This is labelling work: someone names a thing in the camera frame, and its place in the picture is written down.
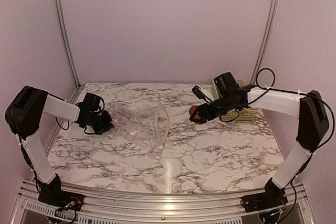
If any front aluminium rail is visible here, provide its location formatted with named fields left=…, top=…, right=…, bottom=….
left=10, top=179, right=316, bottom=224

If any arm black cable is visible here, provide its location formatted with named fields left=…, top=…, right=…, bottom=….
left=55, top=95, right=106, bottom=135
left=204, top=68, right=335, bottom=151

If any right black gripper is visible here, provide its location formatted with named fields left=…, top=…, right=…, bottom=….
left=189, top=93, right=237, bottom=123

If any aluminium frame post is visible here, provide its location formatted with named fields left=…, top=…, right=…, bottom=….
left=54, top=0, right=81, bottom=89
left=250, top=0, right=279, bottom=84

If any pale green plastic basket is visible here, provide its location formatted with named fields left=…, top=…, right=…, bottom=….
left=212, top=72, right=258, bottom=123

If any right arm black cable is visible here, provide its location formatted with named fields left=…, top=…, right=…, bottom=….
left=204, top=68, right=335, bottom=151

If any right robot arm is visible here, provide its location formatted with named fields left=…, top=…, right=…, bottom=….
left=190, top=72, right=335, bottom=212

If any left aluminium frame post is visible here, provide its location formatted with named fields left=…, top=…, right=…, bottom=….
left=54, top=0, right=81, bottom=89

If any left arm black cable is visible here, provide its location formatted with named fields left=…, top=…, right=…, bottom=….
left=55, top=95, right=106, bottom=135

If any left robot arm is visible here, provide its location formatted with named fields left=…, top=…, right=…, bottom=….
left=5, top=86, right=114, bottom=211

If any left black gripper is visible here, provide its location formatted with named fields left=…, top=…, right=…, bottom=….
left=86, top=110, right=113, bottom=135

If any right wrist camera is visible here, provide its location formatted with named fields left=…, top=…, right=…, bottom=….
left=192, top=86, right=214, bottom=103

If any clear zip top bag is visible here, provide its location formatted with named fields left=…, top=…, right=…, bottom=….
left=109, top=102, right=171, bottom=150

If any right aluminium frame post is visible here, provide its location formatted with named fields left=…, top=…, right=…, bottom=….
left=250, top=0, right=279, bottom=84

